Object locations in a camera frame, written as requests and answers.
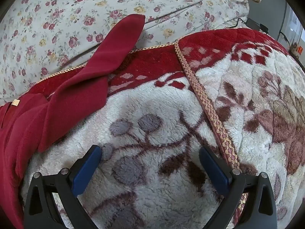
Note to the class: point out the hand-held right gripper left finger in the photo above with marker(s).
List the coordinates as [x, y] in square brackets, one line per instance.
[87, 171]

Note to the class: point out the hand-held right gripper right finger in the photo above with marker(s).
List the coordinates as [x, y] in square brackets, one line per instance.
[214, 169]

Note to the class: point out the dark red fleece garment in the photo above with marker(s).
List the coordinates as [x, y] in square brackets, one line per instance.
[71, 95]

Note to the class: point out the red and white plush blanket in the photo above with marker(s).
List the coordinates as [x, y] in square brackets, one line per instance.
[154, 105]

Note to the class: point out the floral print quilt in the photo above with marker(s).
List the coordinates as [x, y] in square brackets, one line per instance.
[71, 4]

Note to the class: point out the grey cabinet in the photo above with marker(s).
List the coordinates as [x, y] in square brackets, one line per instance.
[272, 4]

